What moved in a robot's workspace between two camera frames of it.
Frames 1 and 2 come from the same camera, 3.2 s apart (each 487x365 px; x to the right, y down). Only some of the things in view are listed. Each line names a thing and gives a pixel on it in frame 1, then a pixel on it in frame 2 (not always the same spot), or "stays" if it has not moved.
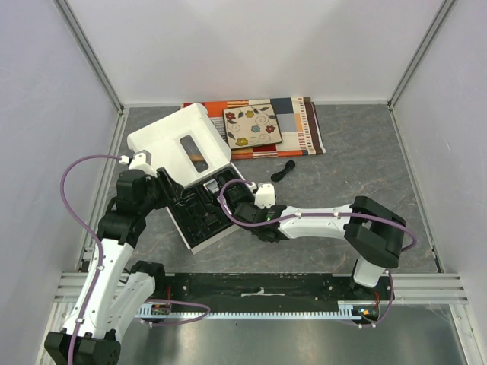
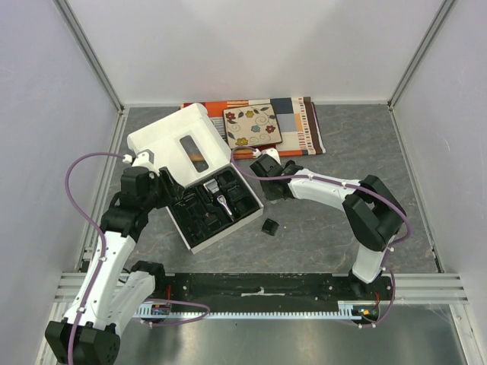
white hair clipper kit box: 193,160 stays
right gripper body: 234,196 to 265,167
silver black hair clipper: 211,185 stays
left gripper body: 148,202 stays
